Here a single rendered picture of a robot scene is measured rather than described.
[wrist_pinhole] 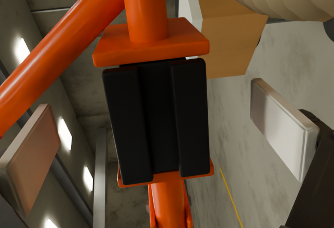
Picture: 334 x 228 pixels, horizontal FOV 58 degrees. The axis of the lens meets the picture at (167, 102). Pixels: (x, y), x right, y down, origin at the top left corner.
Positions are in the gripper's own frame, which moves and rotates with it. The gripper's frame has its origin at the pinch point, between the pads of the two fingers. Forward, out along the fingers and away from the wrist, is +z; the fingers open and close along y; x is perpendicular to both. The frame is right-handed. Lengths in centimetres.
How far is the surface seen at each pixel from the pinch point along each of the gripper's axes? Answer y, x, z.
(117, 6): -1.4, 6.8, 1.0
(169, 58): 1.0, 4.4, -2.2
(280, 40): 126, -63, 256
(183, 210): 1.2, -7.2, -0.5
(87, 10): -3.0, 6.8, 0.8
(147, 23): 0.2, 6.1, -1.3
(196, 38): 2.6, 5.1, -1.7
